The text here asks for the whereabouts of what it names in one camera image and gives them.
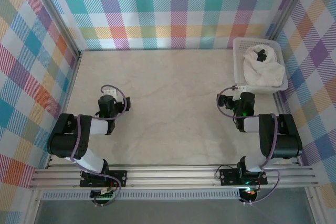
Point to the white t-shirt with black print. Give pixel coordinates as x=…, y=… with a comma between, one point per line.
x=262, y=74

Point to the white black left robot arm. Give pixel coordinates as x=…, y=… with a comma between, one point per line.
x=68, y=142

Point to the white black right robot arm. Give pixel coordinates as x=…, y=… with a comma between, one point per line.
x=283, y=142

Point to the white plastic mesh basket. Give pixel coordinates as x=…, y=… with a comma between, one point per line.
x=237, y=58

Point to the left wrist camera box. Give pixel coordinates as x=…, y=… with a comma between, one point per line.
x=109, y=93

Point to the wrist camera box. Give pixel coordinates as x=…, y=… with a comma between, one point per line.
x=240, y=88
x=109, y=93

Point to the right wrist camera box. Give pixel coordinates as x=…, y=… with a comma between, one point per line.
x=240, y=88

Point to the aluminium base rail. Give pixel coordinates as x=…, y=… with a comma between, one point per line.
x=170, y=175

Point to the aluminium frame post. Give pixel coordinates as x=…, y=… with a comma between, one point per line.
x=56, y=11
x=287, y=6

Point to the aluminium frame leg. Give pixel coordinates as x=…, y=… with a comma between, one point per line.
x=313, y=208
x=31, y=208

